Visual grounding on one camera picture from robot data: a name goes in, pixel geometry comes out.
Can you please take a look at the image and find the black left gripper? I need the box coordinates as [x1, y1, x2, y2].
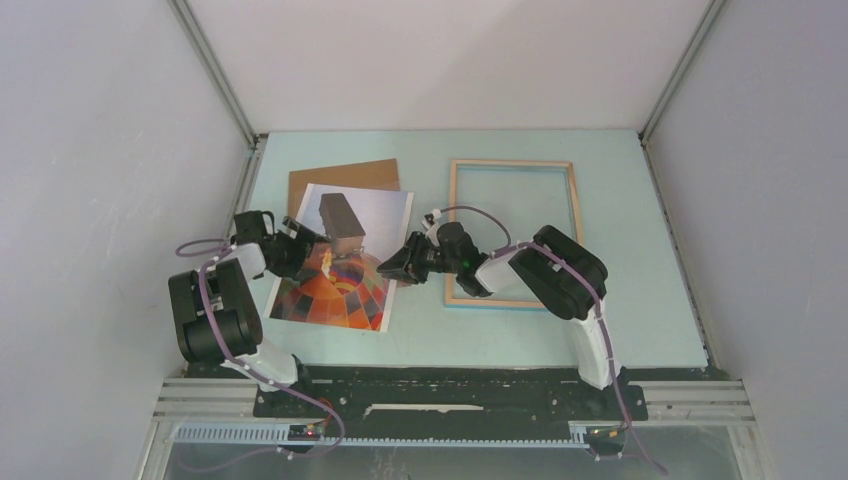
[269, 219, 331, 288]

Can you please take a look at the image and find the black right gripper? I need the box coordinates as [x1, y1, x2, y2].
[377, 231, 461, 285]

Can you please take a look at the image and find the hot air balloon photo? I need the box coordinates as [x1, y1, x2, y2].
[265, 183, 414, 332]

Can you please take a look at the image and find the wooden picture frame with glass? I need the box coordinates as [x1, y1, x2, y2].
[444, 158, 586, 311]

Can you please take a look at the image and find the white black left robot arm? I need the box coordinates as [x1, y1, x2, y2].
[168, 210, 330, 417]

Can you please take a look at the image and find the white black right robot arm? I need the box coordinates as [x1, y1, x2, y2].
[377, 222, 622, 418]

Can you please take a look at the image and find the brown cardboard backing board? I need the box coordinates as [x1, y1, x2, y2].
[287, 159, 414, 261]

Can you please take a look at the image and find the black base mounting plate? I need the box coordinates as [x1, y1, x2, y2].
[185, 364, 649, 441]

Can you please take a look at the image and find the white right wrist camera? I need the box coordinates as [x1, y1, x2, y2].
[421, 209, 443, 245]

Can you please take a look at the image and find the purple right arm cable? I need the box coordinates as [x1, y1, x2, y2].
[433, 205, 670, 478]

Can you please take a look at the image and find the left aluminium corner post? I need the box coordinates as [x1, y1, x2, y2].
[167, 0, 259, 149]

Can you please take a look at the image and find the aluminium corner post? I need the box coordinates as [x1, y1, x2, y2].
[639, 0, 730, 147]
[167, 0, 259, 149]

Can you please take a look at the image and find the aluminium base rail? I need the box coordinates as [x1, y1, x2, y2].
[151, 378, 756, 444]

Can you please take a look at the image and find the right aluminium corner post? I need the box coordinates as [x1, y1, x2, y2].
[639, 0, 730, 147]

